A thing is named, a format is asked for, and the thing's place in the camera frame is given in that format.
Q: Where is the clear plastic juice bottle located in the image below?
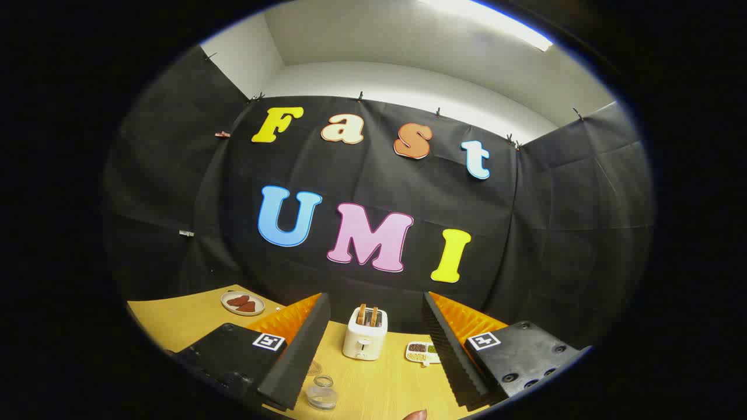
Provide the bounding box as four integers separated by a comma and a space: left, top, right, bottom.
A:
306, 375, 339, 411

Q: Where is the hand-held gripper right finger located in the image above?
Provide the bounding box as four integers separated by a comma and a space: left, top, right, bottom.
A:
421, 290, 593, 412

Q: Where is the white divided snack dish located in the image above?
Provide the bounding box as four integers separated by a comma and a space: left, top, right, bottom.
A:
406, 341, 442, 367

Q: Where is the white round plate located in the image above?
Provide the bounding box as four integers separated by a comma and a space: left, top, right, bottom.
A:
221, 291, 266, 316

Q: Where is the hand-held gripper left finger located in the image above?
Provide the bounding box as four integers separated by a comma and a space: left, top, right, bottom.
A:
165, 292, 331, 412

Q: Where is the white toaster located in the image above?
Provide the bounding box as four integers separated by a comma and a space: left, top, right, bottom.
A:
343, 306, 389, 361

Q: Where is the wooden table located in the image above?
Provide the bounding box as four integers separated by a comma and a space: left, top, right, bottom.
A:
127, 285, 497, 420

